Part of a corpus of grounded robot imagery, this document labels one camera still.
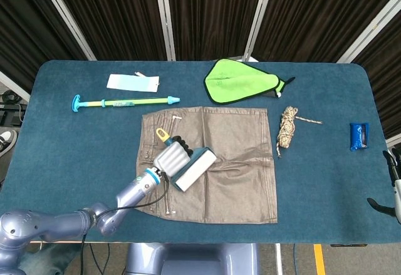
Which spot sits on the green hanging hand towel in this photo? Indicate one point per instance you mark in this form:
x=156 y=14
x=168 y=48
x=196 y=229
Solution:
x=232 y=80

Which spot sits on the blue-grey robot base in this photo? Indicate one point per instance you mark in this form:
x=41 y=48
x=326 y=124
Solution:
x=194 y=259

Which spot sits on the dark curtain screen panel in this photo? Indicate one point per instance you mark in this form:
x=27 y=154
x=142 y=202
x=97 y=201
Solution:
x=25 y=21
x=213 y=15
x=313 y=15
x=119 y=15
x=388 y=77

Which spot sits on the white paper tag card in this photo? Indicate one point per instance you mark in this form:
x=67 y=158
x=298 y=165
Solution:
x=131 y=82

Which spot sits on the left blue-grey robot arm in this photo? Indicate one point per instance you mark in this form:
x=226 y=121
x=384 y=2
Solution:
x=131 y=190

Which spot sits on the white sneaker shoe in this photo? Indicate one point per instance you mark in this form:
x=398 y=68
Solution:
x=7 y=137

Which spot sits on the teal yellow water pump toy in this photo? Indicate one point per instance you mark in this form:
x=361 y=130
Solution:
x=138 y=101

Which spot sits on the blue felt table cover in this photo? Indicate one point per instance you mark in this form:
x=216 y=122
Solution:
x=78 y=162

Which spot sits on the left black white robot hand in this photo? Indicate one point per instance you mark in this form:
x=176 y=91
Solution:
x=172 y=160

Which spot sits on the brown zippered skirt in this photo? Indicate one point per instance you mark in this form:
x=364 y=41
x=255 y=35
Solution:
x=238 y=137

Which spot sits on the white screen frame post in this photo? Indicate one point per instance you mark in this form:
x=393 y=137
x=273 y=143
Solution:
x=164 y=15
x=374 y=27
x=259 y=15
x=12 y=85
x=66 y=15

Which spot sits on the blue plastic packet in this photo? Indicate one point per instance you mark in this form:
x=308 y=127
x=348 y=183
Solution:
x=357 y=135

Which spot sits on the white table leg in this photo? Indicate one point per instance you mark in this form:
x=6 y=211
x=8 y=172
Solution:
x=278 y=259

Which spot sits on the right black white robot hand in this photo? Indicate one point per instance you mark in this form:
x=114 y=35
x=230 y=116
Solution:
x=398 y=190

